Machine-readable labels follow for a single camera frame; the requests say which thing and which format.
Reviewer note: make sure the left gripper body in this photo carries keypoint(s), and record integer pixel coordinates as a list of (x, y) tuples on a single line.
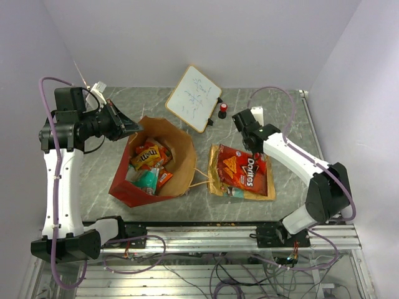
[(112, 126)]

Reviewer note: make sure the yellow M&M's packet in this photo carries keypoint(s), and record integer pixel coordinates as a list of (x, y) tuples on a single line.
[(146, 156)]

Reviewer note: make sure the red paper bag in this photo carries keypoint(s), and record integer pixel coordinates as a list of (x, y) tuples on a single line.
[(160, 132)]

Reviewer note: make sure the gold crispy snack bag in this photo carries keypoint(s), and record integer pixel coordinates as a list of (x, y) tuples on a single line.
[(215, 186)]

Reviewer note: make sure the red Doritos bag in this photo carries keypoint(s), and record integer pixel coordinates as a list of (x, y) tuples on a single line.
[(242, 170)]

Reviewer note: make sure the red KitKat packet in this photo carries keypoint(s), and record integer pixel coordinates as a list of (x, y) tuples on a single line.
[(165, 157)]

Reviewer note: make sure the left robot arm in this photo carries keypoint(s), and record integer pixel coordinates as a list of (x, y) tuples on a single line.
[(80, 114)]

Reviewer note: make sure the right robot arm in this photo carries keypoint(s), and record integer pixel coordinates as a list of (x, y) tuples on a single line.
[(328, 188)]

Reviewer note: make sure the teal snack packet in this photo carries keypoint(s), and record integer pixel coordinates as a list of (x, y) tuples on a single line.
[(146, 180)]

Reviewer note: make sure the orange small snack packet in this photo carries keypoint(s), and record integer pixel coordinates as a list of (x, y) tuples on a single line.
[(163, 177)]

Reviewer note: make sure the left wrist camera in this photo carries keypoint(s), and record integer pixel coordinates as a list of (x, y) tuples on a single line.
[(97, 89)]

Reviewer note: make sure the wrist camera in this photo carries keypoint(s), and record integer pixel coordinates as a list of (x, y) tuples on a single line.
[(97, 89), (258, 114)]

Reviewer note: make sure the small whiteboard yellow frame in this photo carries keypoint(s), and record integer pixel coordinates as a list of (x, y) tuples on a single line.
[(194, 99)]

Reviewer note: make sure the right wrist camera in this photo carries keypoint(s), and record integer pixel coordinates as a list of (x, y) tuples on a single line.
[(258, 114)]

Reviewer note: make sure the aluminium frame rail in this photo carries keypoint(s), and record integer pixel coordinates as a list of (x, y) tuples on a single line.
[(231, 239)]

